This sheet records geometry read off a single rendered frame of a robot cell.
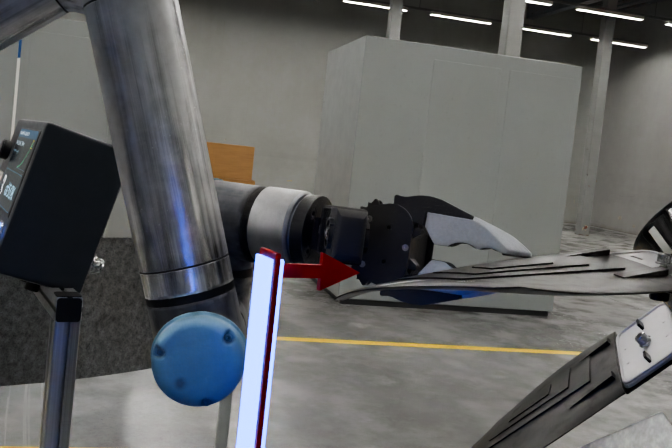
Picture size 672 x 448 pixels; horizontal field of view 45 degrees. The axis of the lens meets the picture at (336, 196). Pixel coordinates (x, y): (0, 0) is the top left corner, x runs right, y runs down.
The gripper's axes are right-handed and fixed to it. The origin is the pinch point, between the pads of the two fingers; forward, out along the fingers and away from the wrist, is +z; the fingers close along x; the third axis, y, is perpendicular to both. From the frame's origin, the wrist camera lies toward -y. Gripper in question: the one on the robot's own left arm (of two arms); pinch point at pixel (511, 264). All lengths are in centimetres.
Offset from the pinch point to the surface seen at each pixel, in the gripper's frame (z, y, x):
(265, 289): -9.1, -24.5, 3.5
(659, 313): 11.2, 15.5, 2.5
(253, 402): -9.1, -23.8, 10.3
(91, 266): -56, 16, 9
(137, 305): -133, 129, 30
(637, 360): 10.0, 11.9, 6.9
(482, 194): -159, 621, -51
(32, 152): -60, 6, -4
